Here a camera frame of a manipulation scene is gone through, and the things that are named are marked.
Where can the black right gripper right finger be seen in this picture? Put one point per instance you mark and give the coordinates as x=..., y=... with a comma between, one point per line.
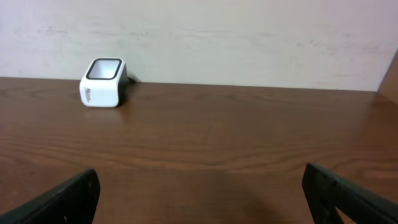
x=327, y=194

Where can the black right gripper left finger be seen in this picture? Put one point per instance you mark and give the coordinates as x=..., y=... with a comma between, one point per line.
x=73, y=201

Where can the white barcode scanner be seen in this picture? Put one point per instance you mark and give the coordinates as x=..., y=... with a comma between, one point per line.
x=104, y=83

